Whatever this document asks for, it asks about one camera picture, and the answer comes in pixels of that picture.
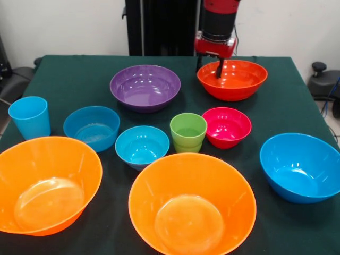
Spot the large orange bowl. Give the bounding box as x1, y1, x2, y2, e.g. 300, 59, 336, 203
0, 136, 103, 236
129, 153, 257, 255

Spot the large blue bowl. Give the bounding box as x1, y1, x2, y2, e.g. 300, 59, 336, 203
260, 133, 340, 204

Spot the medium blue bowl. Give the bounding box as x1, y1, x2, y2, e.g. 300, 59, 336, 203
63, 106, 121, 153

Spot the red-orange bowl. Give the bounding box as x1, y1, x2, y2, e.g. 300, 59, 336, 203
197, 59, 268, 101

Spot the dark green tablecloth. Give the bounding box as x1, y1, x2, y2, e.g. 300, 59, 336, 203
0, 55, 340, 255

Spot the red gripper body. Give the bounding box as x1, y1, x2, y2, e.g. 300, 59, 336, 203
194, 32, 236, 59

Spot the green cup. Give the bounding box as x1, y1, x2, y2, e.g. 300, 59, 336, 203
170, 113, 208, 154

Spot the pink bowl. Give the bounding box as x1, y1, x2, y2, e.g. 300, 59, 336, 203
202, 107, 252, 149

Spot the black office chair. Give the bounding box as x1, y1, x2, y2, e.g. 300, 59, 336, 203
0, 36, 43, 104
309, 62, 340, 101

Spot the blue cup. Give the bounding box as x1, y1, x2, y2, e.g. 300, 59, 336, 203
8, 96, 52, 141

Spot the small light blue bowl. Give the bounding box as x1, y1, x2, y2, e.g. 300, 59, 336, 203
115, 125, 171, 171

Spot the purple bowl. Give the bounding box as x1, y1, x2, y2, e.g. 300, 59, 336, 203
110, 65, 181, 113

